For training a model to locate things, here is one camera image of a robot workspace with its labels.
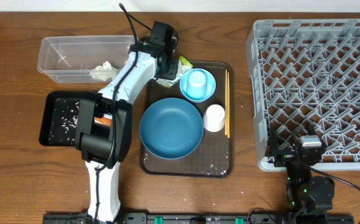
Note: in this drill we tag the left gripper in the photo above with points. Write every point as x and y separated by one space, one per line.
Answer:
175 73

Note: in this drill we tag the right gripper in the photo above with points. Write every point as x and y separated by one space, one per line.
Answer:
285 156

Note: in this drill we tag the green and silver wrapper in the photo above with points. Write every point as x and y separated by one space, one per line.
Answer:
178 67

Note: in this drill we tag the white paper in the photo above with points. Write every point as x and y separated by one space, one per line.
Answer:
104 72

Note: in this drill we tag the large blue plate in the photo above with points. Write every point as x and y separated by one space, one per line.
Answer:
171 128

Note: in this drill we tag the orange carrot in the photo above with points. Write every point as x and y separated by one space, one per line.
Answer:
104 120

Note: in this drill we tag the pile of white rice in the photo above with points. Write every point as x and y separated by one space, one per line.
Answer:
64 122

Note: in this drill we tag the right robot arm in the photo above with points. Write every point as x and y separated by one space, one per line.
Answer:
310 196

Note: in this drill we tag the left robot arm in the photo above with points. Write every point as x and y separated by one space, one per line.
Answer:
103 167

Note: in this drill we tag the grey dishwasher rack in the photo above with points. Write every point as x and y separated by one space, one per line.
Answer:
306 74

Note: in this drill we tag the light blue plastic cup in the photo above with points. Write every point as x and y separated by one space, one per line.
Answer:
196 85

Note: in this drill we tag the dark brown serving tray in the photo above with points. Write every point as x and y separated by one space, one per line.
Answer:
214 156

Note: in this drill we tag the small light blue bowl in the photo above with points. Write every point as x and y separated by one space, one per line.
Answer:
210 85

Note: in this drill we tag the left wooden chopstick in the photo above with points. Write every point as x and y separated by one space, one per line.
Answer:
226 103

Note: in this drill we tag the wooden chopstick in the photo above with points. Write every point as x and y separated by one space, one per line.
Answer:
226 103

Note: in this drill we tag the right wooden chopstick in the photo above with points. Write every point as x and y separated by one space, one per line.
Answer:
228 103

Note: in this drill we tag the white paper cup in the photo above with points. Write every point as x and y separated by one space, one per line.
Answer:
214 118

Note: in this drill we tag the clear plastic bin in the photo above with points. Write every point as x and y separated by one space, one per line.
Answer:
70 59

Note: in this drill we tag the black tray bin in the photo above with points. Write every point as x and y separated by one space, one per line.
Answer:
89 134

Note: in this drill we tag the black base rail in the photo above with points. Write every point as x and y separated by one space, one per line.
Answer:
143 218

